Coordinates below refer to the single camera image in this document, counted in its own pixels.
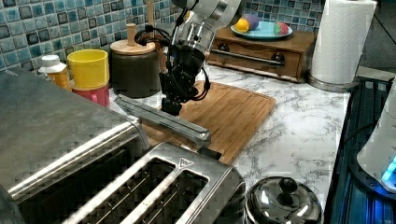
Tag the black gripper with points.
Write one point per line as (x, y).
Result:
(183, 64)

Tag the grey oven door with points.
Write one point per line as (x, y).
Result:
(200, 136)

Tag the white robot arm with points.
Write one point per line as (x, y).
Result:
(190, 44)

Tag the stainless steel toaster oven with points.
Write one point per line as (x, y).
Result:
(57, 149)

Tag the dark canister with wooden lid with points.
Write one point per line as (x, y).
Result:
(134, 68)

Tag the bamboo cutting board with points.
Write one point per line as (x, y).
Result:
(232, 115)

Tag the pink cup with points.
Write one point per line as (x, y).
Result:
(98, 95)

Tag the stainless steel slot toaster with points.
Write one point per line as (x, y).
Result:
(167, 185)

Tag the yellow cup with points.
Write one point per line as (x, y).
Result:
(89, 68)

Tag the yellow toy fruit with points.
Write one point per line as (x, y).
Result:
(242, 26)

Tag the purple toy fruit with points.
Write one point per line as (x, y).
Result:
(252, 20)

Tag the white capped spice bottle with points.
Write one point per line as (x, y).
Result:
(55, 70)

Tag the light blue plate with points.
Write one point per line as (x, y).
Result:
(265, 31)

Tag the wooden drawer box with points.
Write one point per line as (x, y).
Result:
(287, 58)

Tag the red green toy fruit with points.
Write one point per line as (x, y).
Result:
(281, 28)

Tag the steel pot lid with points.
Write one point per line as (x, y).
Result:
(282, 200)

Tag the steel paper towel holder base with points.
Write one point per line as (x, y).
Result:
(325, 86)

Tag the white paper towel roll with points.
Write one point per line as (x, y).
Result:
(341, 36)

